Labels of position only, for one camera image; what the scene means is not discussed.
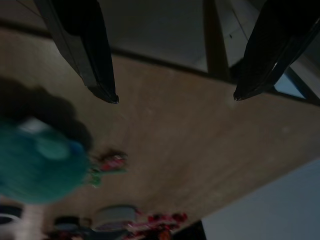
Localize grey round object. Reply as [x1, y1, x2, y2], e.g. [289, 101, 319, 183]
[96, 204, 138, 226]

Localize red patterned item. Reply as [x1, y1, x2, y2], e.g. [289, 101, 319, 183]
[129, 212, 188, 238]

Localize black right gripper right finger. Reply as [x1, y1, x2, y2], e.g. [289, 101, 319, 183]
[233, 0, 320, 102]

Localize light wooden table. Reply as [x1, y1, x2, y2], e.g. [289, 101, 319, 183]
[0, 26, 320, 237]

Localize teal pompom key bunch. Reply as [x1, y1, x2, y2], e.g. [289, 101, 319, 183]
[0, 117, 130, 204]

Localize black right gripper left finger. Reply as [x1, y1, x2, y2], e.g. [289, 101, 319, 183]
[33, 0, 120, 104]

